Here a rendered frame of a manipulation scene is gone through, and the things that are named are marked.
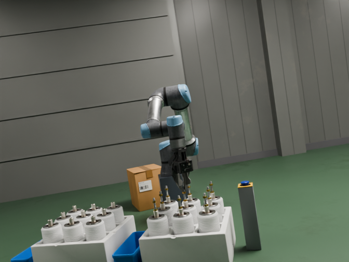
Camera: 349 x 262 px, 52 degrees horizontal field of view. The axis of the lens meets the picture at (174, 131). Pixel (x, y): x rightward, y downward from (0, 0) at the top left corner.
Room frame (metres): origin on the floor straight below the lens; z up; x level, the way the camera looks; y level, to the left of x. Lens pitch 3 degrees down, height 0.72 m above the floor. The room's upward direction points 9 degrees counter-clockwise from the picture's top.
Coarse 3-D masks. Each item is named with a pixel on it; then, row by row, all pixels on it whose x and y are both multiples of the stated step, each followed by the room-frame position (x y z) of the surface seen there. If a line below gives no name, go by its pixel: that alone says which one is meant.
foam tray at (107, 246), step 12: (132, 216) 1.97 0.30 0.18; (120, 228) 1.80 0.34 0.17; (132, 228) 1.94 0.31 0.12; (60, 240) 1.73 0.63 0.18; (84, 240) 1.69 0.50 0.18; (108, 240) 1.65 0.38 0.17; (120, 240) 1.78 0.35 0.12; (36, 252) 1.70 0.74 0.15; (48, 252) 1.68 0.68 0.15; (60, 252) 1.67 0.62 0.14; (72, 252) 1.65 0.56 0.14; (84, 252) 1.64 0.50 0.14; (96, 252) 1.62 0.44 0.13; (108, 252) 1.63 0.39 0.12
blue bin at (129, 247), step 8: (136, 232) 1.87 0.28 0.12; (128, 240) 1.79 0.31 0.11; (136, 240) 1.87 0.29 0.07; (120, 248) 1.69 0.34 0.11; (128, 248) 1.77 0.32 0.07; (136, 248) 1.86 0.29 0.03; (112, 256) 1.59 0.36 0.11; (120, 256) 1.58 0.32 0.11; (128, 256) 1.57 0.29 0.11; (136, 256) 1.60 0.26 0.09
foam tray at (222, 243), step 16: (224, 208) 1.85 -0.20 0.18; (224, 224) 1.60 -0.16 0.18; (144, 240) 1.57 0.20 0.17; (160, 240) 1.55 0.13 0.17; (176, 240) 1.54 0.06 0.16; (192, 240) 1.52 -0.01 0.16; (208, 240) 1.50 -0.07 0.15; (224, 240) 1.49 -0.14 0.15; (144, 256) 1.57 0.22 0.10; (160, 256) 1.55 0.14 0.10; (176, 256) 1.54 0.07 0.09; (192, 256) 1.52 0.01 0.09; (208, 256) 1.51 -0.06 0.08; (224, 256) 1.49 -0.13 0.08
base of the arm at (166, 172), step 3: (162, 162) 2.38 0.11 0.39; (165, 162) 2.36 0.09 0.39; (162, 165) 2.39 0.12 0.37; (165, 165) 2.36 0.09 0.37; (168, 165) 2.35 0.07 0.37; (171, 165) 2.35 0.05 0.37; (162, 168) 2.38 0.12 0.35; (165, 168) 2.36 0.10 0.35; (168, 168) 2.35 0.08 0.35; (162, 171) 2.37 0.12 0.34; (165, 171) 2.37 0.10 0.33; (168, 171) 2.34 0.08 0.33; (162, 174) 2.37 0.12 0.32; (165, 174) 2.35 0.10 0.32; (168, 174) 2.34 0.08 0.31
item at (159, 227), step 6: (150, 222) 1.60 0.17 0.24; (156, 222) 1.59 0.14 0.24; (162, 222) 1.59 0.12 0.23; (150, 228) 1.60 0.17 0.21; (156, 228) 1.59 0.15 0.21; (162, 228) 1.59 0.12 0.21; (168, 228) 1.63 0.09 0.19; (150, 234) 1.61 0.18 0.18; (156, 234) 1.59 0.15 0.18; (162, 234) 1.59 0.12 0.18
